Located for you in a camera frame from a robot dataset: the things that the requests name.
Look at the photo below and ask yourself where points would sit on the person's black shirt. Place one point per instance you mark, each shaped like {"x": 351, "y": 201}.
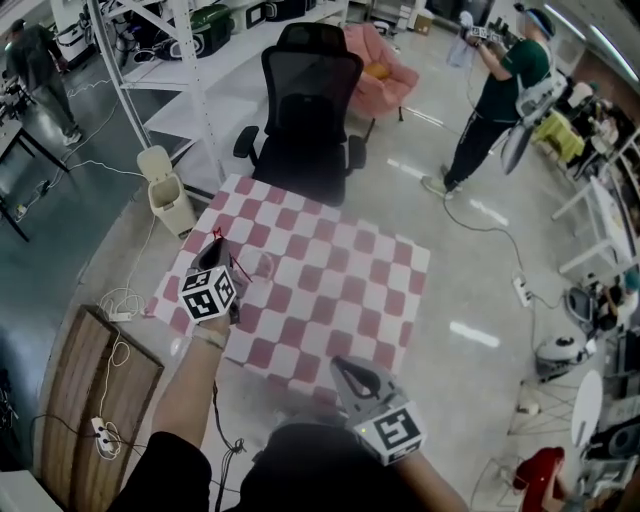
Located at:
{"x": 310, "y": 475}

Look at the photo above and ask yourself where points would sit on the red white checkered tablecloth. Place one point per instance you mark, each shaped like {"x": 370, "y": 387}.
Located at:
{"x": 325, "y": 290}

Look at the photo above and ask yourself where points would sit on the black mesh office chair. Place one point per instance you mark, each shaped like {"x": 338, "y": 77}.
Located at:
{"x": 307, "y": 135}

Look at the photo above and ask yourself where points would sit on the round white side table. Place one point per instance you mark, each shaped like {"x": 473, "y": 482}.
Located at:
{"x": 587, "y": 407}

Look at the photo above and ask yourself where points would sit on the dark framed work table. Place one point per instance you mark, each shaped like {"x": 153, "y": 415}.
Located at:
{"x": 20, "y": 145}

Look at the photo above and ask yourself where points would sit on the brown wooden board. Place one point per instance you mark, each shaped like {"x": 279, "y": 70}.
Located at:
{"x": 80, "y": 380}

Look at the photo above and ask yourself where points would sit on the beige lidded trash bin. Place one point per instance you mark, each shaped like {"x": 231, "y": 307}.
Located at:
{"x": 170, "y": 200}

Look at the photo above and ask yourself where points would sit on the white grey floor device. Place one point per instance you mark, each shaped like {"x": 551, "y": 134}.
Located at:
{"x": 562, "y": 350}

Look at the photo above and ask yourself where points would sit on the person's left forearm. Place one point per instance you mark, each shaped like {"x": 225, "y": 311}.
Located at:
{"x": 187, "y": 390}

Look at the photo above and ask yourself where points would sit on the yellow green stool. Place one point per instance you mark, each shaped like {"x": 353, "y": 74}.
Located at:
{"x": 560, "y": 135}

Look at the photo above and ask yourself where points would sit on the pink armchair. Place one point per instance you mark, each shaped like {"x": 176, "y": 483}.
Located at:
{"x": 385, "y": 87}

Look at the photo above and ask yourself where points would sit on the dark green kitchen appliance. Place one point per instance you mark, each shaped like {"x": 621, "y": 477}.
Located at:
{"x": 212, "y": 30}

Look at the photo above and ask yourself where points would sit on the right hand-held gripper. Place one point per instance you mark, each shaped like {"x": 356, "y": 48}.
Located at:
{"x": 395, "y": 430}

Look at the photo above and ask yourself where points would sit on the clear wine glass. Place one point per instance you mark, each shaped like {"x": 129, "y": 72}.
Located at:
{"x": 262, "y": 267}

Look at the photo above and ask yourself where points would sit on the white power strip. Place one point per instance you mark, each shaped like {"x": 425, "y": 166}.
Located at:
{"x": 522, "y": 290}
{"x": 104, "y": 437}
{"x": 121, "y": 316}

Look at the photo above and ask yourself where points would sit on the white metal shelf rack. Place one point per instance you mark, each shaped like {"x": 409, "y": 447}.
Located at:
{"x": 195, "y": 90}

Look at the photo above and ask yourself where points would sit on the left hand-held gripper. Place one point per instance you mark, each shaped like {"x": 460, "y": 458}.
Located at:
{"x": 202, "y": 302}

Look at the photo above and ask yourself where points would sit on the white kitchen appliance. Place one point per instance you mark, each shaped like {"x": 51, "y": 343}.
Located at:
{"x": 257, "y": 12}

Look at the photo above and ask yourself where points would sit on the yellow cushion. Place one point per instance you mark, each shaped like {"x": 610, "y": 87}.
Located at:
{"x": 376, "y": 71}

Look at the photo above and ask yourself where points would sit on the red stool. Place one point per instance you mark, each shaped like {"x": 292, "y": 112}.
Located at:
{"x": 542, "y": 475}

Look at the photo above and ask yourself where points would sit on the white framed table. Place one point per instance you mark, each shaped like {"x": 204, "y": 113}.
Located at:
{"x": 600, "y": 210}

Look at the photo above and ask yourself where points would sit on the light grey cloth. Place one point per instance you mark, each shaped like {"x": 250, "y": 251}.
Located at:
{"x": 459, "y": 45}

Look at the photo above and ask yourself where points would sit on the person's right forearm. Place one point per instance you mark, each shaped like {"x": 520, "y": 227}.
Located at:
{"x": 435, "y": 485}

